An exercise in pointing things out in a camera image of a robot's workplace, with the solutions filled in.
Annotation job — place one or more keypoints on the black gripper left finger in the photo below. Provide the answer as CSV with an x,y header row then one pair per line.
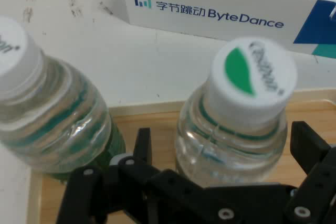
x,y
136,182

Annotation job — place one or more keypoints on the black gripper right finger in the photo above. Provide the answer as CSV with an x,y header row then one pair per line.
x,y
312,150

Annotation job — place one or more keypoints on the light wooden tray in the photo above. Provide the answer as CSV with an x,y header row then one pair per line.
x,y
157,119

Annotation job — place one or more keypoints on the white ByteDance printed box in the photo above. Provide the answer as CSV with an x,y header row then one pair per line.
x,y
236,1

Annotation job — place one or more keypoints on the clear water bottle white cap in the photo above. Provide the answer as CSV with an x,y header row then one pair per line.
x,y
52,119
249,77

